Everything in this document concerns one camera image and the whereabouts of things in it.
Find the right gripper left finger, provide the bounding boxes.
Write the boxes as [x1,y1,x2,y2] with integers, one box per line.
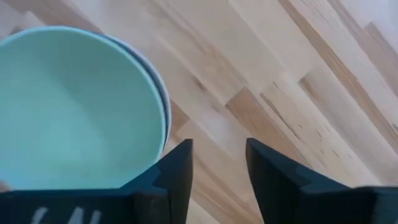
[0,139,193,224]

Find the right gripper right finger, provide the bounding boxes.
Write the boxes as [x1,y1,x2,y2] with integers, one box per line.
[245,138,398,224]

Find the white bowl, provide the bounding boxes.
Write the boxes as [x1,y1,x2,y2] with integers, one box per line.
[102,33,172,147]

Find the mint green bowl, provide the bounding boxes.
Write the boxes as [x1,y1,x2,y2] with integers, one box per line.
[0,26,167,191]

